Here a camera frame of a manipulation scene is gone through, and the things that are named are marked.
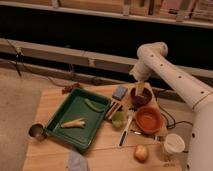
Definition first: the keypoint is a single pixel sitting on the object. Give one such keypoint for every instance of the metal fork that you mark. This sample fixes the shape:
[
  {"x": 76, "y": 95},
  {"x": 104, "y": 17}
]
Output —
[{"x": 155, "y": 137}]

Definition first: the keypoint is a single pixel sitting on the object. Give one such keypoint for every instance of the red yellow apple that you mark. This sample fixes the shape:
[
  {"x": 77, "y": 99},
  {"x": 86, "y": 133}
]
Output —
[{"x": 141, "y": 153}]

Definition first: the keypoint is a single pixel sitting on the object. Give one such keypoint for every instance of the brown toy on table edge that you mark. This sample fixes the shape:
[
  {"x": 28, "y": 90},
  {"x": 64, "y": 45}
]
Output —
[{"x": 68, "y": 89}]

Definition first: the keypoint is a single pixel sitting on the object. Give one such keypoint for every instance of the white plastic cup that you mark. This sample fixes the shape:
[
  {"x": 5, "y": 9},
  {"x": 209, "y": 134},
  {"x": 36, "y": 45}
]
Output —
[{"x": 173, "y": 144}]

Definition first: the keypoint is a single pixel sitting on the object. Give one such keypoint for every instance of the green plastic tray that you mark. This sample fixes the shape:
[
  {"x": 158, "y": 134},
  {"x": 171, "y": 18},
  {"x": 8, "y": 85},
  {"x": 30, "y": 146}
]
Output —
[{"x": 74, "y": 107}]

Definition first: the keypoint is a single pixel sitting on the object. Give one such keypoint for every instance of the tan wooden gripper body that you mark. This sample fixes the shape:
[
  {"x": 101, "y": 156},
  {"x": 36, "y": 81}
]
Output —
[{"x": 139, "y": 87}]

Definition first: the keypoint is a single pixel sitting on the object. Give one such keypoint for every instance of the small green cup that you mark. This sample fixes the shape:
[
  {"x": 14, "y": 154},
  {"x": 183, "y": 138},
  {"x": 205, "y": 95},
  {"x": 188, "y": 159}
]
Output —
[{"x": 118, "y": 119}]

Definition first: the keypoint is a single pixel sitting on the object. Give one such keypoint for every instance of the striped wooden block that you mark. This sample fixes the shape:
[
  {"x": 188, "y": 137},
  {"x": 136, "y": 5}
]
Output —
[{"x": 113, "y": 108}]

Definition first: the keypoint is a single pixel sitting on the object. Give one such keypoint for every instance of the grey cloth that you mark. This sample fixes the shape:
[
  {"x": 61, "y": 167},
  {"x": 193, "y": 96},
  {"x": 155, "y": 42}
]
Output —
[{"x": 76, "y": 162}]

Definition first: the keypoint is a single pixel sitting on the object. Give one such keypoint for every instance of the green pea pod toy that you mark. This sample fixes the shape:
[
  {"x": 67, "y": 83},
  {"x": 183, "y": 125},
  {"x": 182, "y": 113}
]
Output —
[{"x": 92, "y": 106}]

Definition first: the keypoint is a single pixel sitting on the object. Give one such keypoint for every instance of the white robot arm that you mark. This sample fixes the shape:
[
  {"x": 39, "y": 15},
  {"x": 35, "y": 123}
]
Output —
[{"x": 190, "y": 90}]

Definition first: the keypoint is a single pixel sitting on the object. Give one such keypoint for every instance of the orange bowl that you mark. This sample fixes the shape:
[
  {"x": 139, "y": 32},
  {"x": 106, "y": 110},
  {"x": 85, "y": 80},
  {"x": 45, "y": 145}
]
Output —
[{"x": 149, "y": 120}]

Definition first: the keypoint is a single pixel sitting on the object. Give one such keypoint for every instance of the blue sponge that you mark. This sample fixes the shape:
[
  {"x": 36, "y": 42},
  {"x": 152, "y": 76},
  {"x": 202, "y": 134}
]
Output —
[{"x": 119, "y": 93}]

